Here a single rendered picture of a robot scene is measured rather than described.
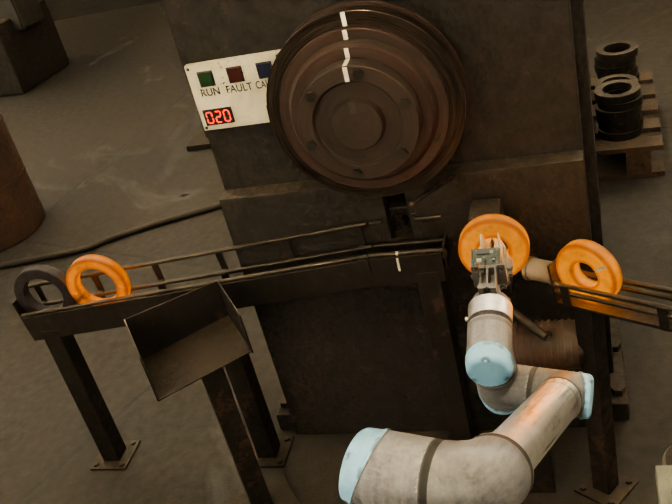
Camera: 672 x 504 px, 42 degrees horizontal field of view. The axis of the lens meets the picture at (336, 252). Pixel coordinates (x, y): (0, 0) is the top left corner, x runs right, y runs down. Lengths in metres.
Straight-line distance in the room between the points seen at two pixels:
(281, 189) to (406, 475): 1.24
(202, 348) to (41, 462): 1.07
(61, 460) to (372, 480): 2.02
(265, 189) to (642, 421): 1.27
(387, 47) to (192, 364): 0.93
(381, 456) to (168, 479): 1.68
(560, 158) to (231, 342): 0.95
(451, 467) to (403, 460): 0.07
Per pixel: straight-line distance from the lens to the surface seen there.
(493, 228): 1.96
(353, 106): 1.98
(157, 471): 2.98
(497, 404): 1.86
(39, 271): 2.70
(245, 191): 2.42
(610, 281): 2.05
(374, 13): 2.00
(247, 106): 2.30
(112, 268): 2.58
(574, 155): 2.24
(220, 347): 2.31
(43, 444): 3.32
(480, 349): 1.73
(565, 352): 2.21
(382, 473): 1.31
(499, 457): 1.31
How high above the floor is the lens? 1.88
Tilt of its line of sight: 30 degrees down
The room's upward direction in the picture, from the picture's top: 15 degrees counter-clockwise
